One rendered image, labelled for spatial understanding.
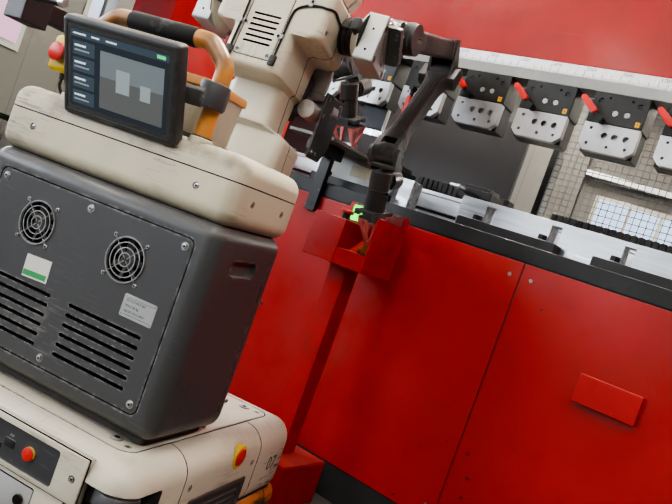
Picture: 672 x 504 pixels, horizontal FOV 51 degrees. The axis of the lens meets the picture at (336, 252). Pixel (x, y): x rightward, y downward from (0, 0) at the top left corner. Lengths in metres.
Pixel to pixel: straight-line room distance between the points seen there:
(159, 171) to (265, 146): 0.41
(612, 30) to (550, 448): 1.13
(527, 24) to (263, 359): 1.30
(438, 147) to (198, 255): 1.77
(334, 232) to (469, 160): 1.00
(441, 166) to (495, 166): 0.22
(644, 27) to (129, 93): 1.39
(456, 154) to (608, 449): 1.38
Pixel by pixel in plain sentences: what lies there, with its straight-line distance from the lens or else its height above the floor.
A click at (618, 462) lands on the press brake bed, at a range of 1.84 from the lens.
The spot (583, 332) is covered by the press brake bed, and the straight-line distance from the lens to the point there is 1.85.
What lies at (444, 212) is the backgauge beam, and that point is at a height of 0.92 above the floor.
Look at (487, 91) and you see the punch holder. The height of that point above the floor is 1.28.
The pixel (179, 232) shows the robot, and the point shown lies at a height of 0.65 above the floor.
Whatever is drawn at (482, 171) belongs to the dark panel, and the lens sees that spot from 2.75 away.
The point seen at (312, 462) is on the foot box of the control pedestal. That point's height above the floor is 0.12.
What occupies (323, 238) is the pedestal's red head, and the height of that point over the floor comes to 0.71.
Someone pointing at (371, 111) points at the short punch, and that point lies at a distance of 2.42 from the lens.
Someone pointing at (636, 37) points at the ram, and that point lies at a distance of 2.14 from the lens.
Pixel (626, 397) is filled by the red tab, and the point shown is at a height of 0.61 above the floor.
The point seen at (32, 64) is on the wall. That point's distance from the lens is 6.25.
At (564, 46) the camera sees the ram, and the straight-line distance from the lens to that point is 2.19.
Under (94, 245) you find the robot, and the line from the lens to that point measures 1.34.
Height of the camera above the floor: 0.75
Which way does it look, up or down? 2 degrees down
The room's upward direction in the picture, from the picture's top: 20 degrees clockwise
